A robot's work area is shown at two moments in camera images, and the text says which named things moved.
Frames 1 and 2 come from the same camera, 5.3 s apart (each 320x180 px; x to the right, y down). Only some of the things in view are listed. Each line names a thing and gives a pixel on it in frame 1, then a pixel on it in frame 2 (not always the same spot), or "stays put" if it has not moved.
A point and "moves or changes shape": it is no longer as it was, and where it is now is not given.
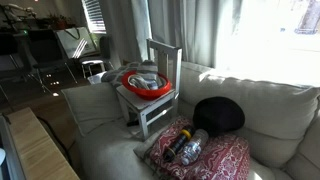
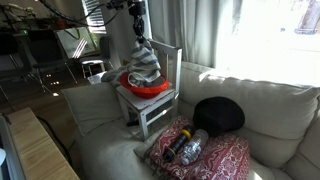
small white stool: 89,63 stays put
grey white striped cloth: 148,81 moves or changes shape
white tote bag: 76,41 stays put
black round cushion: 218,114 stays put
